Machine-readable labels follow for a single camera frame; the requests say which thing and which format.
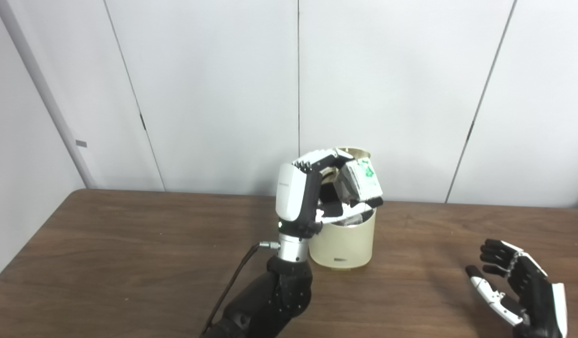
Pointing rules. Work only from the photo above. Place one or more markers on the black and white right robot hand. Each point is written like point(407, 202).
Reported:
point(533, 291)

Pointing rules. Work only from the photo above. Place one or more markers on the small white green milk carton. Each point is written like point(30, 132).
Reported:
point(364, 180)

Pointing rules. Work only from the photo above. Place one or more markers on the round cream bin lid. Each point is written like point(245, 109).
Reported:
point(359, 152)

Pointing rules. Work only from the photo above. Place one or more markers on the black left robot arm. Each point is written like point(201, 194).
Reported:
point(270, 300)

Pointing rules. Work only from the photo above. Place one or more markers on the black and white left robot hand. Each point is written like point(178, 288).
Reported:
point(291, 197)

